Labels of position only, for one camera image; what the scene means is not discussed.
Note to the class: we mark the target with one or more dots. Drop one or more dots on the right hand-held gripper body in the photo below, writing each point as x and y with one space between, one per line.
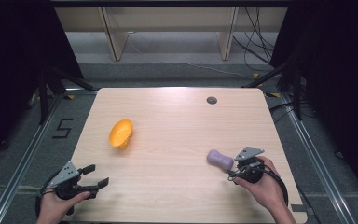
250 166

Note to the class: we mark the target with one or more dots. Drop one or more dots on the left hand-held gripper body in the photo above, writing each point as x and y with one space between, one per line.
64 174

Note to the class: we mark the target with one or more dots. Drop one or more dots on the purple soap bar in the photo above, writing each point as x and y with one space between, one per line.
220 160

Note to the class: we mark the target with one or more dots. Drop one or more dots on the person's right hand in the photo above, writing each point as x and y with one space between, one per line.
265 189

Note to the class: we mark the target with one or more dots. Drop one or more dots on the person's left hand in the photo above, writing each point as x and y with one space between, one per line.
56 208

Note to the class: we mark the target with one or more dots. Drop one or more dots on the black tape floor number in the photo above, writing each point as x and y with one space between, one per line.
63 128

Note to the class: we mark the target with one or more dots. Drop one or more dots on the grey tape strip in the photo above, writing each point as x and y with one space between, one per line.
298 207

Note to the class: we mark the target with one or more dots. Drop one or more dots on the yellow black floor tape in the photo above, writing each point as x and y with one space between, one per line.
273 95
255 75
70 96

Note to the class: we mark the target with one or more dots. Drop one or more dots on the black tripod stand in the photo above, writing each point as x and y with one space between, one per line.
296 90
45 93

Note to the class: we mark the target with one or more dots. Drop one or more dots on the black curtain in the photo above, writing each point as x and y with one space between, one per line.
15 62
338 77

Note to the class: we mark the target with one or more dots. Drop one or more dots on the white background desk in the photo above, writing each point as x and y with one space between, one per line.
167 18

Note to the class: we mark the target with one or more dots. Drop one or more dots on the aluminium floor rail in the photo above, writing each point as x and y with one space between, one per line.
28 155
320 161

